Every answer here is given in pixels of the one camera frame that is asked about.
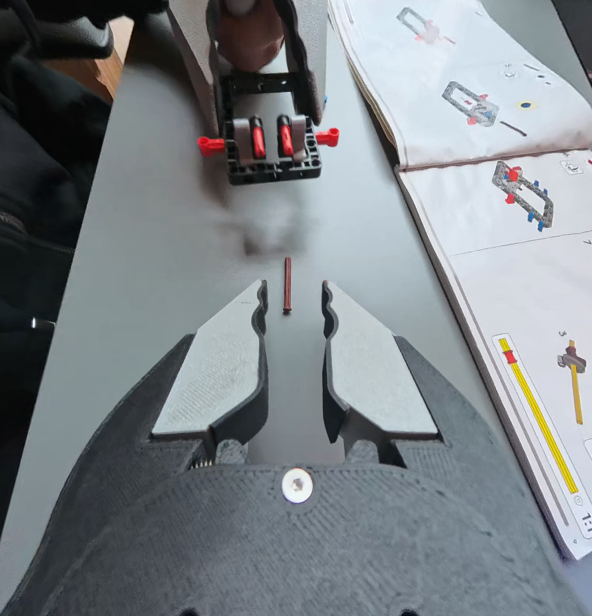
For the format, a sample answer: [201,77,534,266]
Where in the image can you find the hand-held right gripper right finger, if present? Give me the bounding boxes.
[321,280,439,444]

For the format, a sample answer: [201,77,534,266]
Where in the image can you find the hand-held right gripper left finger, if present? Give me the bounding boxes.
[151,279,270,450]

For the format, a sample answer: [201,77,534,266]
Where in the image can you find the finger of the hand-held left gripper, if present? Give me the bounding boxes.
[167,0,225,139]
[276,0,329,125]

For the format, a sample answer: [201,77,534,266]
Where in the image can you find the red lego axle pin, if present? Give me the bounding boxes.
[250,117,268,160]

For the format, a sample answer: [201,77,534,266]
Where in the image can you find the black lego frame assembly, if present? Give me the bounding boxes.
[197,72,340,186]

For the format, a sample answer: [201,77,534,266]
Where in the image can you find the lego instruction booklet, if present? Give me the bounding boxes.
[327,0,592,562]

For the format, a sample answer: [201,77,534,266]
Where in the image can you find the person's left forearm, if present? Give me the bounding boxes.
[17,0,170,61]

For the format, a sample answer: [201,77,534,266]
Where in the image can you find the person's left hand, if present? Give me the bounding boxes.
[215,0,285,74]

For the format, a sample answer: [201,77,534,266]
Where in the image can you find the black backpack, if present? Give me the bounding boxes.
[0,0,115,554]

